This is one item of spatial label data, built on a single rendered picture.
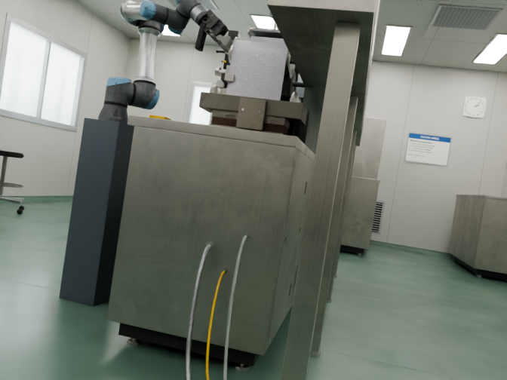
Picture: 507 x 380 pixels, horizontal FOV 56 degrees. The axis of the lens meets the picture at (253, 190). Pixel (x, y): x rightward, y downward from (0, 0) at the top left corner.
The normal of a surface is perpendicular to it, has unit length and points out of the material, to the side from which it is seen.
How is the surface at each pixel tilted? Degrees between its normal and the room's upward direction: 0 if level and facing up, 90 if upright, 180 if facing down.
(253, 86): 90
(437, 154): 90
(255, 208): 90
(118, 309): 90
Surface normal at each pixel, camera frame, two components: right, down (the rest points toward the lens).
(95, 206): -0.28, -0.02
